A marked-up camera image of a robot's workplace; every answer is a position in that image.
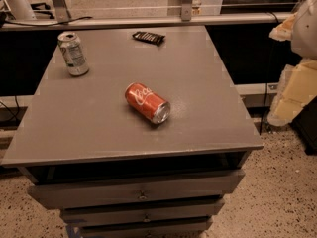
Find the metal railing bar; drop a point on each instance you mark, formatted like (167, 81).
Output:
(86, 23)

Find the green and white soda can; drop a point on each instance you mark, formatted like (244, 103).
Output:
(70, 46)

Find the top grey drawer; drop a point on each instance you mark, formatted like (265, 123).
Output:
(131, 190)

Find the white pipe top left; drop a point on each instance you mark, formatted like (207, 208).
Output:
(21, 9)

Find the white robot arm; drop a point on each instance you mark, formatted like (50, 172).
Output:
(304, 33)

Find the middle grey drawer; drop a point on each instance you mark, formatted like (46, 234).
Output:
(143, 212)

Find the bottom grey drawer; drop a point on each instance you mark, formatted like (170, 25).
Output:
(147, 230)

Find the grey drawer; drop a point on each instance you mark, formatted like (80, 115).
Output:
(143, 212)
(147, 230)
(131, 190)

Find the red coke can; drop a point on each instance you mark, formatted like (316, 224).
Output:
(147, 102)

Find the grey drawer cabinet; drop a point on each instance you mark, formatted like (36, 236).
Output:
(82, 129)

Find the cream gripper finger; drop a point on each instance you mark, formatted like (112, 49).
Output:
(297, 87)
(283, 32)

